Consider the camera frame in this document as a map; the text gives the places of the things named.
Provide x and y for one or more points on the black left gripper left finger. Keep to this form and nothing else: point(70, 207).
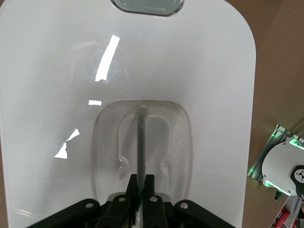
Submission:
point(118, 213)

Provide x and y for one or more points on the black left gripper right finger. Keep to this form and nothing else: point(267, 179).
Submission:
point(156, 213)

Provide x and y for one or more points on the white plastic box lid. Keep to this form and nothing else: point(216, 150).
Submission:
point(59, 71)

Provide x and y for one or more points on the grey lid latch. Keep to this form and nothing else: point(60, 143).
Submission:
point(147, 7)

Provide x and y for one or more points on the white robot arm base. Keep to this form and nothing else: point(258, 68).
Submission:
point(278, 161)

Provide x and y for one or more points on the red and white carton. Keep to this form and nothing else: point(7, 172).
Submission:
point(289, 213)

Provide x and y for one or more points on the aluminium extrusion frame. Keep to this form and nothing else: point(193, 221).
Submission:
point(273, 140)

